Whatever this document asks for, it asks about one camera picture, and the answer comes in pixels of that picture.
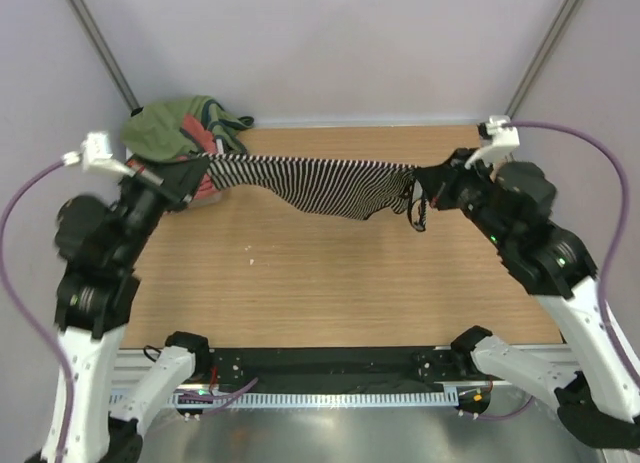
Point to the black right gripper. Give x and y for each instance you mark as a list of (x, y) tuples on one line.
[(440, 181)]

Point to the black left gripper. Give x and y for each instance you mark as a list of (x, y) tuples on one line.
[(180, 180)]

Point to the black white striped tank top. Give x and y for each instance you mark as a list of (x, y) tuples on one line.
[(352, 189)]

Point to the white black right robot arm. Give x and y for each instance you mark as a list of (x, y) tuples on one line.
[(598, 403)]

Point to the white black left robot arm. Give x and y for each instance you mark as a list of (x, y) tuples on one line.
[(100, 244)]

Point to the salmon red tank top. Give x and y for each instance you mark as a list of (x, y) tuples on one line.
[(174, 145)]

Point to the green tank top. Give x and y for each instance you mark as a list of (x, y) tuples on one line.
[(214, 116)]

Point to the white plastic basket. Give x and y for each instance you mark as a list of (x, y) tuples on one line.
[(205, 199)]

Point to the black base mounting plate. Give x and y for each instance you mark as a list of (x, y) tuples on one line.
[(336, 370)]

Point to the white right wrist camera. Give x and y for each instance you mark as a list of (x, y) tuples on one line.
[(499, 138)]

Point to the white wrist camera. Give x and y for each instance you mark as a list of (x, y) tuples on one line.
[(95, 155), (499, 138)]

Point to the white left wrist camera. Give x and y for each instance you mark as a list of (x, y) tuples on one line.
[(95, 155)]

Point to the slotted grey cable duct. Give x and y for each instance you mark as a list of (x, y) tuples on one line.
[(253, 401)]

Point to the aluminium frame rail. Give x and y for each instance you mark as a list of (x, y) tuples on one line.
[(621, 456)]

